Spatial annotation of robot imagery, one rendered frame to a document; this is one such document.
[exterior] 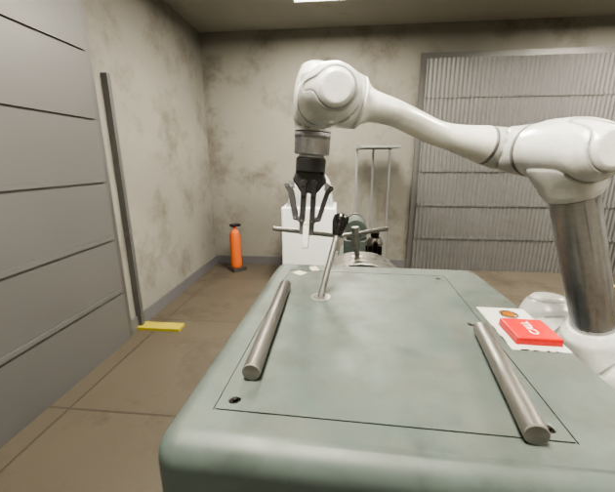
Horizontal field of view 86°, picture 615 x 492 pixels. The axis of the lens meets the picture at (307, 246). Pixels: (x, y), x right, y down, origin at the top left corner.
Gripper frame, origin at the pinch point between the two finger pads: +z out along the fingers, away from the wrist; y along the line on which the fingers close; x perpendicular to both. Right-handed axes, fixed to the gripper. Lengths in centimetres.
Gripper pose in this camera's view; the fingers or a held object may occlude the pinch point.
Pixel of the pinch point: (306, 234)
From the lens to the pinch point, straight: 88.2
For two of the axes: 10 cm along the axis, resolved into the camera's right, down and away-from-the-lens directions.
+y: -9.9, -1.0, 1.0
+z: -0.7, 9.6, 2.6
